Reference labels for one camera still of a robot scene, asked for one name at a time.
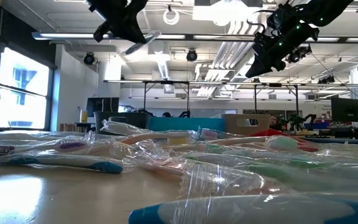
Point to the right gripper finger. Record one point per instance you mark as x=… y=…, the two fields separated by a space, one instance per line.
x=258 y=65
x=266 y=70

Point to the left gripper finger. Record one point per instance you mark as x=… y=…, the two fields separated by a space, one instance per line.
x=137 y=26
x=127 y=29

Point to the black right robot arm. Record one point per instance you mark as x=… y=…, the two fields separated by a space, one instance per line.
x=331 y=9

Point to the long ceiling light strip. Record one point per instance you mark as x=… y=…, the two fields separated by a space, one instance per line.
x=222 y=37
x=64 y=35
x=172 y=36
x=328 y=39

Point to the person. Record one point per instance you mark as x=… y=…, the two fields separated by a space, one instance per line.
x=166 y=114
x=273 y=121

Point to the pale plastic bin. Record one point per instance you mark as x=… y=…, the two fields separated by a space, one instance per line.
x=264 y=124

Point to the red cloth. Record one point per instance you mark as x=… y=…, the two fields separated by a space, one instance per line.
x=269 y=133

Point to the blue storage crates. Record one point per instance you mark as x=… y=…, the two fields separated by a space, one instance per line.
x=317 y=125

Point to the black computer monitor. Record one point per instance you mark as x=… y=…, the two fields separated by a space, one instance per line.
x=348 y=109
x=102 y=105

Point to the pink white wrapped toothbrush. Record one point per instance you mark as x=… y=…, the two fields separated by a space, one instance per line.
x=209 y=134

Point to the teal plastic bin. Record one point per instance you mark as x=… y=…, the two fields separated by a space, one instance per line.
x=185 y=124

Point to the dark grey plastic bin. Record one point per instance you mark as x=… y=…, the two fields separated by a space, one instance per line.
x=141 y=123

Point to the yellow cup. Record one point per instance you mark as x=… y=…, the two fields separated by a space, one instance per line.
x=84 y=116

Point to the black desk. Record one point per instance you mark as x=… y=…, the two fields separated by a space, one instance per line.
x=343 y=133

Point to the orange toothbrush yellow bristles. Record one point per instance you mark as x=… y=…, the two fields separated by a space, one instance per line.
x=154 y=137

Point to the wooden blocks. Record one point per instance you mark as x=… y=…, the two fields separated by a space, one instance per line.
x=67 y=127

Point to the large bright window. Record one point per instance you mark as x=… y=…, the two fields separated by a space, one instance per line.
x=26 y=109

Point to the purple white wrapped toothbrush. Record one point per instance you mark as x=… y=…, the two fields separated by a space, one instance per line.
x=71 y=145

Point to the blue white wrapped toothbrush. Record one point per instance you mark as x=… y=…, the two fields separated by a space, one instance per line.
x=73 y=161
x=244 y=211

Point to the black metal rig frame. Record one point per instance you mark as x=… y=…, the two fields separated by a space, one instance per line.
x=166 y=82
x=275 y=84

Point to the black ceiling camera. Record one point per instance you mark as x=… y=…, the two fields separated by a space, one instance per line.
x=303 y=51
x=191 y=55
x=89 y=58

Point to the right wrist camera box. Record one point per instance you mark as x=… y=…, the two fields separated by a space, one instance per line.
x=277 y=18

